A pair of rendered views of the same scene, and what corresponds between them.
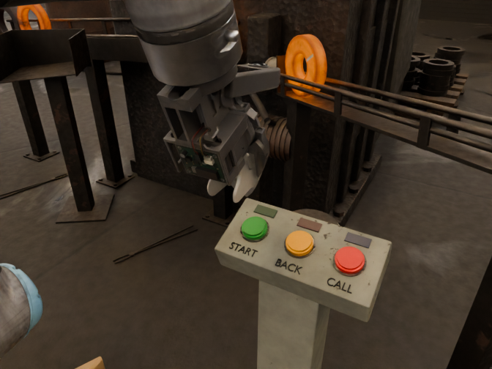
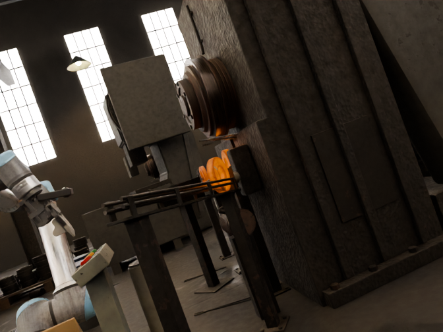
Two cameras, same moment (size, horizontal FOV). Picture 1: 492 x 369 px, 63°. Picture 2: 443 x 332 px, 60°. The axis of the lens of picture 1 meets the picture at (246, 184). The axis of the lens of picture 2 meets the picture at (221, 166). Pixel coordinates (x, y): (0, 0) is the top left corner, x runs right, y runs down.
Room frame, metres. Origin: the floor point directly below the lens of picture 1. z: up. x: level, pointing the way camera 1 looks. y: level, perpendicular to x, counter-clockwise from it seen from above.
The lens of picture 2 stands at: (-0.02, -1.41, 0.75)
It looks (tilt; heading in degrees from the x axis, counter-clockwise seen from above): 0 degrees down; 48
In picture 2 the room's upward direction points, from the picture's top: 20 degrees counter-clockwise
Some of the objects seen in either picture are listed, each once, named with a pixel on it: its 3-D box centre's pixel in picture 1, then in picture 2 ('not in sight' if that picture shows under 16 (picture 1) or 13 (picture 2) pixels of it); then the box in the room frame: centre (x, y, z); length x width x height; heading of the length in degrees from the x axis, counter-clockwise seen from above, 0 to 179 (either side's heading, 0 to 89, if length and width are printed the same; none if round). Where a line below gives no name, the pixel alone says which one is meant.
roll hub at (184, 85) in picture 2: not in sight; (188, 105); (1.36, 0.20, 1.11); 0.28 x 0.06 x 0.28; 61
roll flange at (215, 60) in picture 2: not in sight; (218, 95); (1.51, 0.11, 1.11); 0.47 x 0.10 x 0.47; 61
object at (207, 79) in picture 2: not in sight; (204, 99); (1.44, 0.15, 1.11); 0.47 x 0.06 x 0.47; 61
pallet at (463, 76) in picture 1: (378, 64); not in sight; (3.05, -0.99, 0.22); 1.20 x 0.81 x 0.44; 59
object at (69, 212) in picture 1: (62, 132); (194, 235); (1.45, 0.71, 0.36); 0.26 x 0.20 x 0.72; 96
